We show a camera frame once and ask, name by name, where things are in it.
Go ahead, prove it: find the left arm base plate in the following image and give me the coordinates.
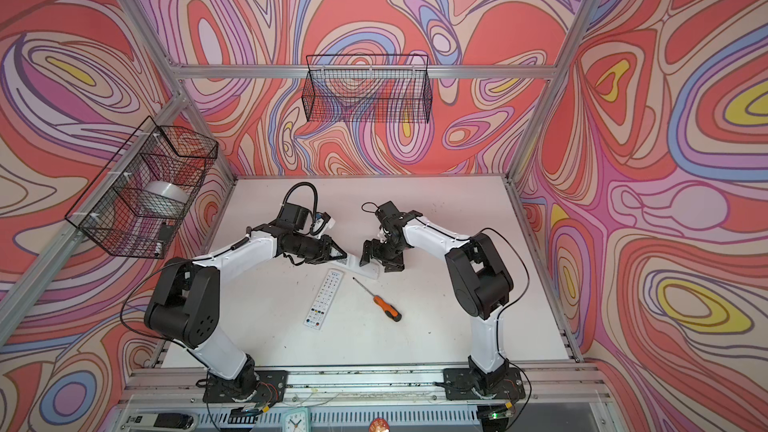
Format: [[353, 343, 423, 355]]
[[196, 369, 288, 405]]

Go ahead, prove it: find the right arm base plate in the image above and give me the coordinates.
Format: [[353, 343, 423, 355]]
[[436, 365, 527, 403]]

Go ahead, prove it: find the black wire basket left wall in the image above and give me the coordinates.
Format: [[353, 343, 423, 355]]
[[65, 118, 219, 259]]

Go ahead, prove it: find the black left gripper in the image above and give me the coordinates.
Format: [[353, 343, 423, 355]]
[[292, 235, 348, 265]]

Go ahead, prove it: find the orange handled screwdriver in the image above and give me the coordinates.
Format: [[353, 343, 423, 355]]
[[353, 277, 402, 322]]

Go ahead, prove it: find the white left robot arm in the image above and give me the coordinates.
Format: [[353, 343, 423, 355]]
[[144, 224, 348, 383]]

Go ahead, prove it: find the small white clock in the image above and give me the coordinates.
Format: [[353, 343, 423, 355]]
[[281, 408, 311, 432]]

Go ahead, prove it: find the black wire basket back wall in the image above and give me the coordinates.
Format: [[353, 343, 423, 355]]
[[301, 52, 433, 124]]

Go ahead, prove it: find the black white device front rail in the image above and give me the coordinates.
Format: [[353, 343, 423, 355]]
[[119, 412, 198, 431]]

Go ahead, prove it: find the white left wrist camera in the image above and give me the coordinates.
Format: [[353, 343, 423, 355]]
[[310, 212, 335, 237]]

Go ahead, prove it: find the white remote with coloured buttons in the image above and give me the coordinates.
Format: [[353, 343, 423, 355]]
[[302, 269, 344, 330]]

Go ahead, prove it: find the black corrugated left cable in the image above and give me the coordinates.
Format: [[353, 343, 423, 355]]
[[280, 181, 320, 235]]

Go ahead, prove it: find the white remote control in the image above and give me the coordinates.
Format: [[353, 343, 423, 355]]
[[332, 254, 382, 280]]

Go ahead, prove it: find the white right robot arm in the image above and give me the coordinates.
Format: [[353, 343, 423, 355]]
[[360, 201, 514, 381]]

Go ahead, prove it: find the black wire basket wall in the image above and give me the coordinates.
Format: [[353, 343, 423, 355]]
[[301, 52, 433, 124], [65, 118, 219, 259]]

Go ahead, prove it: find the white roll in basket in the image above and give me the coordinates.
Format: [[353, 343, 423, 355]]
[[139, 181, 189, 218]]

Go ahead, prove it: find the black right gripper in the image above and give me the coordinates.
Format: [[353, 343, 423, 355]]
[[360, 236, 407, 271]]

